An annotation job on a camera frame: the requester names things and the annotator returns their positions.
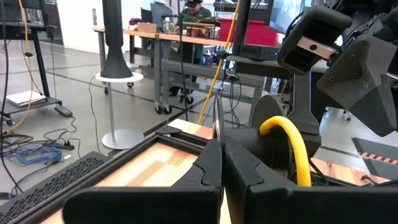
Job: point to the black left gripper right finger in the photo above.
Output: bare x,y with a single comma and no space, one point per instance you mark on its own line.
280,205

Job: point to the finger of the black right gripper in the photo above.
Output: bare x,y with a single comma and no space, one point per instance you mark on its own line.
367,87
303,93

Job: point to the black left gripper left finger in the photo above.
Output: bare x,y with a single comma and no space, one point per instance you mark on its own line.
140,205

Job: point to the black side desk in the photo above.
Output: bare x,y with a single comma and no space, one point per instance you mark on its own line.
267,67

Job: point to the black mini computer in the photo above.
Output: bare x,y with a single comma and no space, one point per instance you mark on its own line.
258,52

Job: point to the red storage tote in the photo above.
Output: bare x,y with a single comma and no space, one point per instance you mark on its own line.
258,32

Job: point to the black monitor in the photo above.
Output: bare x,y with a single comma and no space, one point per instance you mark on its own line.
287,15

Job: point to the black striped floor mat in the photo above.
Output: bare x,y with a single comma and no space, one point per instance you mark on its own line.
373,168

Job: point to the black power strip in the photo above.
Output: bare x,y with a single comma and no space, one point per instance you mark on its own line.
63,145

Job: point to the black power adapter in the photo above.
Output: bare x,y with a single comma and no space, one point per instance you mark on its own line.
63,111

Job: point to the person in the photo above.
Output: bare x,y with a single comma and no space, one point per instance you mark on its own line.
194,14

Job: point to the wooden rolling workbench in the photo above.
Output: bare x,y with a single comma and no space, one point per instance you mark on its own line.
174,37

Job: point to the white flat box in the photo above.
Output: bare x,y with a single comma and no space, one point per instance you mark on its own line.
25,98

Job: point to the black rolling cart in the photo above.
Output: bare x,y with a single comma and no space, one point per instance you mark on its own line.
40,62

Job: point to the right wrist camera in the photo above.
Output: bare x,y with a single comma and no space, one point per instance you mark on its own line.
311,28

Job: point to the round pedestal stand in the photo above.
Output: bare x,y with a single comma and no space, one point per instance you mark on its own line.
122,139

